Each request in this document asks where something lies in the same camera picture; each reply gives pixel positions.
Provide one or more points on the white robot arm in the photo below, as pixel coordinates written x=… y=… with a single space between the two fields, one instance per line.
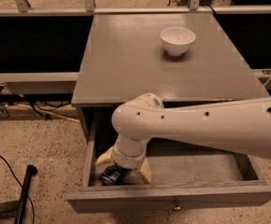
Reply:
x=241 y=126

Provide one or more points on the grey open top drawer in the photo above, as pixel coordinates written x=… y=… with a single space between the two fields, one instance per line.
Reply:
x=193 y=176

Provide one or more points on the dark pepsi can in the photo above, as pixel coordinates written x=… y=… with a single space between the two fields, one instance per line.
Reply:
x=113 y=175

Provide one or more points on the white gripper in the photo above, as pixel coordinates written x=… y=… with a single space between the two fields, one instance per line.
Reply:
x=126 y=160

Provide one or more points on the grey lower shelf beam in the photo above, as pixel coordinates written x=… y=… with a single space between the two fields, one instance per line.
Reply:
x=39 y=83

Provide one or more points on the grey horizontal rail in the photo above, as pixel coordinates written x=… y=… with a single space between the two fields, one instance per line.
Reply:
x=49 y=12

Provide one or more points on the white ceramic bowl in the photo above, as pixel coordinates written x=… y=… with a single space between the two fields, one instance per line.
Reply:
x=177 y=40

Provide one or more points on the metal drawer knob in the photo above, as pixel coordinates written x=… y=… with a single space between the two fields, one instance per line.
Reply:
x=177 y=207

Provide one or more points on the grey wooden cabinet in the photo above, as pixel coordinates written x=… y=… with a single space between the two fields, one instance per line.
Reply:
x=124 y=58

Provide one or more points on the black metal stand leg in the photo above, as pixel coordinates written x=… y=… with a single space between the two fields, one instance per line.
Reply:
x=17 y=208

